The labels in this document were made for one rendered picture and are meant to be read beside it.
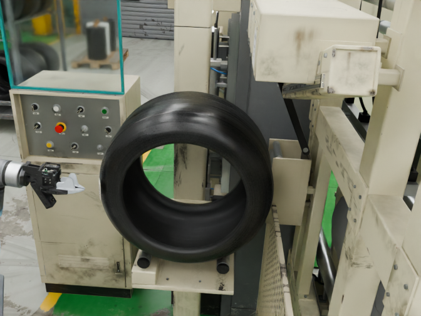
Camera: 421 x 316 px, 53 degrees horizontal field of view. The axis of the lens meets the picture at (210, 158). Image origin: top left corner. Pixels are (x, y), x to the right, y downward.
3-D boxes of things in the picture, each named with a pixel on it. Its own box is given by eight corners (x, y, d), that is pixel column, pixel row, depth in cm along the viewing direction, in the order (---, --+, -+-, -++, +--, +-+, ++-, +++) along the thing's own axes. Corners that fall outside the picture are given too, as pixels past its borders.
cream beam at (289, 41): (245, 36, 148) (249, -9, 142) (318, 39, 147) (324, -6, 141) (251, 83, 93) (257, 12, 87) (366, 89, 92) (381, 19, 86)
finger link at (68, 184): (81, 182, 144) (54, 177, 144) (81, 197, 146) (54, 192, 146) (84, 177, 147) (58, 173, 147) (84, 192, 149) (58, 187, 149)
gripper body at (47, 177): (54, 173, 142) (19, 167, 142) (54, 195, 146) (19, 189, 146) (62, 163, 149) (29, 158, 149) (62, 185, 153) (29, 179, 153)
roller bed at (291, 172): (262, 199, 192) (269, 138, 179) (295, 200, 191) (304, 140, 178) (265, 223, 174) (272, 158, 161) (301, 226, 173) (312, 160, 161)
